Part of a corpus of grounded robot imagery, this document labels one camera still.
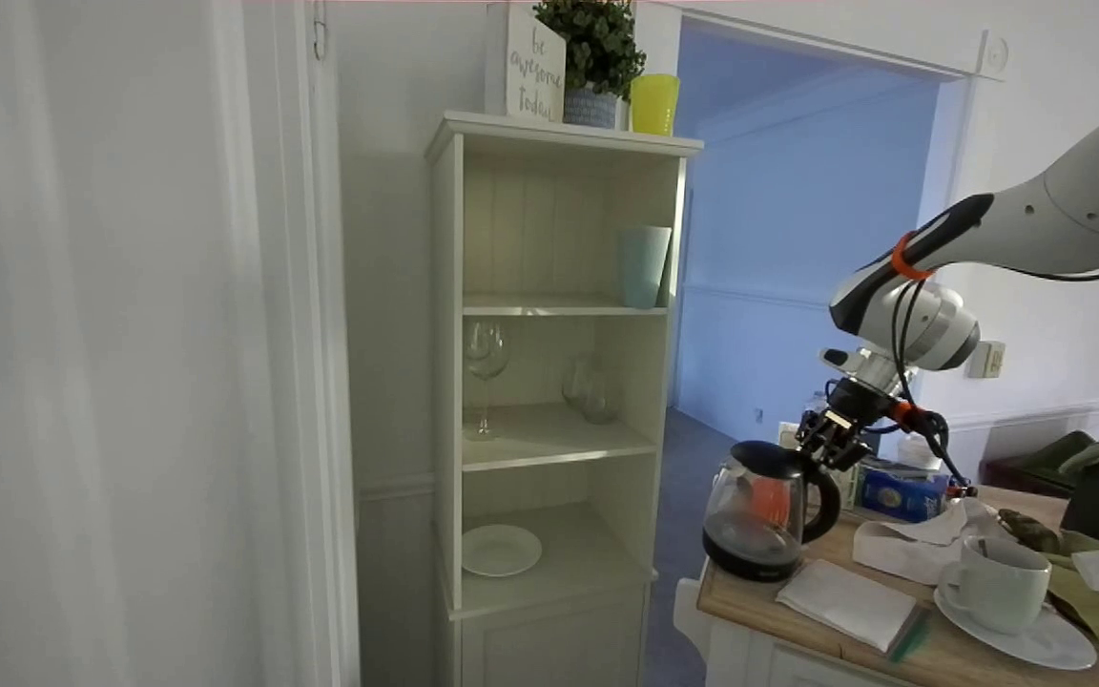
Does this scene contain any teal cup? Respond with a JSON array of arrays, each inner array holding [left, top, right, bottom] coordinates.
[[618, 221, 681, 310]]

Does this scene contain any yellow cup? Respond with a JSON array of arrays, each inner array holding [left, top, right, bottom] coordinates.
[[626, 72, 683, 141]]

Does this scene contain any white lettered sign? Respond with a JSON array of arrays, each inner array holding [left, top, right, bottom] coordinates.
[[500, 3, 573, 125]]

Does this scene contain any clear wine glass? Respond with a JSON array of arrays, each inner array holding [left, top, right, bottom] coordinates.
[[461, 316, 517, 440]]

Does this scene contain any green potted plant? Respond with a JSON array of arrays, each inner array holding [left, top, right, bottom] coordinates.
[[529, 0, 650, 134]]

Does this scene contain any white ceramic mug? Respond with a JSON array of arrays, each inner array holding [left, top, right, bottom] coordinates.
[[946, 536, 1058, 636]]

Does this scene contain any orange cable clip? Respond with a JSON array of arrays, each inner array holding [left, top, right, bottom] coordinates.
[[887, 232, 935, 287], [882, 394, 932, 431]]

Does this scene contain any translucent white plastic bag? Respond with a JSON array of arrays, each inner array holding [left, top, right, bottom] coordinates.
[[847, 496, 1009, 592]]

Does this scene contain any glass electric kettle black handle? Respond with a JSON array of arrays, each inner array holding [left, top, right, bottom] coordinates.
[[698, 440, 845, 589]]

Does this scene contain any clear glass jar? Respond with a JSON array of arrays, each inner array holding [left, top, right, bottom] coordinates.
[[556, 354, 626, 427]]

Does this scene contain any blue tissue box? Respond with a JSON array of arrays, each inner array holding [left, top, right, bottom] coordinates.
[[854, 459, 957, 525]]

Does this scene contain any white wall socket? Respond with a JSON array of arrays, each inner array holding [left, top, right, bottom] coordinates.
[[967, 337, 1013, 380]]

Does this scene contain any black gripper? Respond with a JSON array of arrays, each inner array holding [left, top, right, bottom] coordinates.
[[795, 371, 901, 479]]

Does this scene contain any white wooden shelf cabinet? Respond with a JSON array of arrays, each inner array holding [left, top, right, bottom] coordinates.
[[425, 108, 706, 687]]

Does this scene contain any white panelled door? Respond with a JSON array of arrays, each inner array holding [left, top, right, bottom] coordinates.
[[0, 0, 368, 687]]

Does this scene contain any large white paper napkin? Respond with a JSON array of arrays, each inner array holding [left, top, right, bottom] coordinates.
[[776, 558, 925, 656]]

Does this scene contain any white plate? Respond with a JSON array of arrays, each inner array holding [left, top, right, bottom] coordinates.
[[459, 524, 548, 583]]

